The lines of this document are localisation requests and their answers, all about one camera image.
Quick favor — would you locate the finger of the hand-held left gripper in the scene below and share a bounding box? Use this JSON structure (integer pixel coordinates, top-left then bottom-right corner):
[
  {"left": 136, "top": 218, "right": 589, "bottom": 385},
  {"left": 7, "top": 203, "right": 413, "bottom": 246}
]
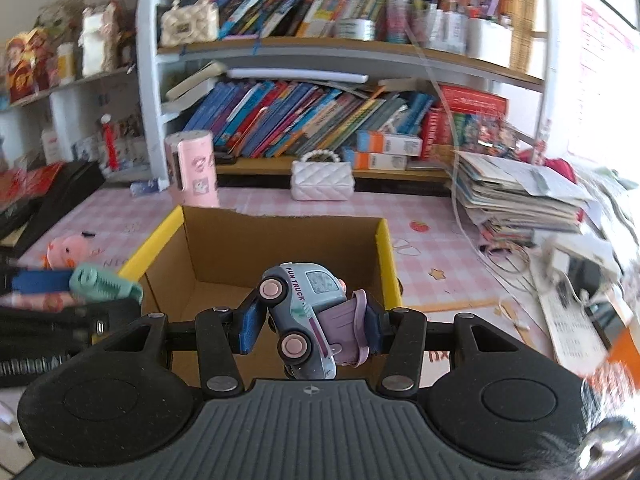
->
[
  {"left": 0, "top": 259, "right": 76, "bottom": 295},
  {"left": 50, "top": 298, "right": 143, "bottom": 335}
]

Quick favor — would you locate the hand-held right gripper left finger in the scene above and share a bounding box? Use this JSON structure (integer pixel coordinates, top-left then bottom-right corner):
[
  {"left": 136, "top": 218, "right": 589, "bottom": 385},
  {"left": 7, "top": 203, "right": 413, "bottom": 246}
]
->
[{"left": 102, "top": 294, "right": 274, "bottom": 397}]

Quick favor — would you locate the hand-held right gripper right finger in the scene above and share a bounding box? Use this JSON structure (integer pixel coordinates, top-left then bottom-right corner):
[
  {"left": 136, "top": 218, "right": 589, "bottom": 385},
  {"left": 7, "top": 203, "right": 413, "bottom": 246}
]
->
[{"left": 364, "top": 303, "right": 523, "bottom": 397}]

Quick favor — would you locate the pink plush toy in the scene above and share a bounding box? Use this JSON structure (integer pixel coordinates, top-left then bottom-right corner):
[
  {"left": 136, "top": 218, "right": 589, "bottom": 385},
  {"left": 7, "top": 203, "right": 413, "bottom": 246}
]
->
[{"left": 41, "top": 232, "right": 97, "bottom": 271}]

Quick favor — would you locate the pale blue toy car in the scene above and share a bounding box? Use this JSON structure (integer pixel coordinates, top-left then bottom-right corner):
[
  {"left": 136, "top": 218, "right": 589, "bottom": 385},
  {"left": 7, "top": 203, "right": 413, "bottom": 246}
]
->
[{"left": 257, "top": 261, "right": 372, "bottom": 381}]

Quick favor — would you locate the yellow cardboard box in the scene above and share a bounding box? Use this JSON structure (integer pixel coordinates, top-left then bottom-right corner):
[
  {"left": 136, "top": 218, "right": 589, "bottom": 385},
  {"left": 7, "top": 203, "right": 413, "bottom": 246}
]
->
[{"left": 117, "top": 204, "right": 404, "bottom": 387}]

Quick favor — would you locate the black case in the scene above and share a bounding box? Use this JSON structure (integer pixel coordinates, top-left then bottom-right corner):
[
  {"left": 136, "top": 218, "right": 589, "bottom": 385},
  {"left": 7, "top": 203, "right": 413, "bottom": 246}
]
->
[{"left": 0, "top": 161, "right": 106, "bottom": 259}]

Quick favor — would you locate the red and white bottle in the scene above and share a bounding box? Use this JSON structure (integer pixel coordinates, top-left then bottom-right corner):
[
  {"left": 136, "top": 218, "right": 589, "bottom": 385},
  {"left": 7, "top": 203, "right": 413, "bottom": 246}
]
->
[{"left": 100, "top": 114, "right": 119, "bottom": 171}]

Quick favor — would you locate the white quilted handbag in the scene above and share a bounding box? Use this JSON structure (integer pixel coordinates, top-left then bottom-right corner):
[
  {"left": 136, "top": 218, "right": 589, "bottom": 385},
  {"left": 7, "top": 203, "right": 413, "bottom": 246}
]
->
[{"left": 291, "top": 150, "right": 356, "bottom": 202}]

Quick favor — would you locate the pink carton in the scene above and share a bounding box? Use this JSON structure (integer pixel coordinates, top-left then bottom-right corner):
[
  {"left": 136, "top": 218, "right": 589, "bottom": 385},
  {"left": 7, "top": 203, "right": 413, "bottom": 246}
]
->
[{"left": 164, "top": 130, "right": 220, "bottom": 207}]

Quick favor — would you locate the orange and white box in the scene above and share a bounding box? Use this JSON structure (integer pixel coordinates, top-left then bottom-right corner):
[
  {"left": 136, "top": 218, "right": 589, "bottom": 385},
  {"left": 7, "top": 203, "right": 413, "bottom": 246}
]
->
[
  {"left": 342, "top": 148, "right": 409, "bottom": 171},
  {"left": 356, "top": 130, "right": 424, "bottom": 157}
]

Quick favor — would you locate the white side shelf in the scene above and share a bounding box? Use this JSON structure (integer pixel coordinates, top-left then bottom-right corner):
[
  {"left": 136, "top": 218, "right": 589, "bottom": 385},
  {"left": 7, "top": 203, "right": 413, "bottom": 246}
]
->
[{"left": 0, "top": 66, "right": 147, "bottom": 173}]

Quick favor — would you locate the stack of papers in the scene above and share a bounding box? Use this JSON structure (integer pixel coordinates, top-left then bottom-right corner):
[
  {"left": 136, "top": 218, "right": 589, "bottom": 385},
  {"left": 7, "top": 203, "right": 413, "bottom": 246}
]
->
[{"left": 451, "top": 150, "right": 597, "bottom": 250}]

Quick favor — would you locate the white keyboard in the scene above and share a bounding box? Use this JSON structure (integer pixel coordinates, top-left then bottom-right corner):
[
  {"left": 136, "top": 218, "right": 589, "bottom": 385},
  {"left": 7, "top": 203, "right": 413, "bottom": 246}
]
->
[{"left": 537, "top": 280, "right": 617, "bottom": 377}]

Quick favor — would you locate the red and gold figurine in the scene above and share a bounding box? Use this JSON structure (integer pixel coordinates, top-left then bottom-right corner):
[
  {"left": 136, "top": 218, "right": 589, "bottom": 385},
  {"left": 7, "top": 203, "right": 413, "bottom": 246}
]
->
[{"left": 5, "top": 29, "right": 57, "bottom": 106}]

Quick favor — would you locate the row of leaning blue books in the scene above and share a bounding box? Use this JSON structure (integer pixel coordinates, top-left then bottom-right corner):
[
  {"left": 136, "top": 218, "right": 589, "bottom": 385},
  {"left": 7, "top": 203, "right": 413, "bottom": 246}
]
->
[{"left": 182, "top": 80, "right": 437, "bottom": 159}]

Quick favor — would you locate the white gift box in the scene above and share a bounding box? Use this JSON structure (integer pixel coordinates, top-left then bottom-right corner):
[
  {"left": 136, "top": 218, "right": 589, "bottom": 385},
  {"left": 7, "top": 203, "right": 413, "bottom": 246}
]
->
[{"left": 80, "top": 5, "right": 119, "bottom": 79}]

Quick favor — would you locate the beige book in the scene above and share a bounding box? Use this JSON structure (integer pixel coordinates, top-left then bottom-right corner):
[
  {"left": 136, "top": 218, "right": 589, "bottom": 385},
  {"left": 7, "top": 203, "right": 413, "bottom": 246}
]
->
[{"left": 165, "top": 60, "right": 229, "bottom": 102}]

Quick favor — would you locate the red box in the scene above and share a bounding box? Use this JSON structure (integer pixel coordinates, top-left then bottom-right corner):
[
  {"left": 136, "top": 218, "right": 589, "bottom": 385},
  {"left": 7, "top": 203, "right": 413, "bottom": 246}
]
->
[{"left": 434, "top": 85, "right": 510, "bottom": 155}]

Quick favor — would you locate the white bookshelf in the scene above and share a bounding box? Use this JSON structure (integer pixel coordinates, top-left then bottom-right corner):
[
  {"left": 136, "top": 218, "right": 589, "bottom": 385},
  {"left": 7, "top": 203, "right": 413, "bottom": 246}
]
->
[{"left": 135, "top": 0, "right": 557, "bottom": 197}]

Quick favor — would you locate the cream quilted handbag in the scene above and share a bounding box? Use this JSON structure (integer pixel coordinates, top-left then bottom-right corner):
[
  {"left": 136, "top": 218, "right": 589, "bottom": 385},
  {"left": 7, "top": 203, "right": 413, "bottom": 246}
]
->
[{"left": 159, "top": 0, "right": 221, "bottom": 47}]

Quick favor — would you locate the white storage box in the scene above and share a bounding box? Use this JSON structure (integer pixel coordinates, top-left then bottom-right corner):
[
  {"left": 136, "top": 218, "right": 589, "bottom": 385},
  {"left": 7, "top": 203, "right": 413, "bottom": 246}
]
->
[{"left": 467, "top": 17, "right": 514, "bottom": 69}]

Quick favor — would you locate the row of tall colourful books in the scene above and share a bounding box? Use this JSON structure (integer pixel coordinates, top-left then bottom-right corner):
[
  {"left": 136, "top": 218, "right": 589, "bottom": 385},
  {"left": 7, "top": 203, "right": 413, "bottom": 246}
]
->
[{"left": 215, "top": 0, "right": 501, "bottom": 42}]

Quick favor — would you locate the white cable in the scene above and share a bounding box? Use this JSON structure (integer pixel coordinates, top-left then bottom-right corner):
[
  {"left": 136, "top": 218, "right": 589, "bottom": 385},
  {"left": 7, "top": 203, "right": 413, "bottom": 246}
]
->
[{"left": 400, "top": 10, "right": 532, "bottom": 275}]

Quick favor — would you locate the wall poster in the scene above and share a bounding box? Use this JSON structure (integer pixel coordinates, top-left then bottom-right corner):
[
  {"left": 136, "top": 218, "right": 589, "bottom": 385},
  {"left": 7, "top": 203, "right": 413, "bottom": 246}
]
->
[{"left": 577, "top": 2, "right": 640, "bottom": 157}]

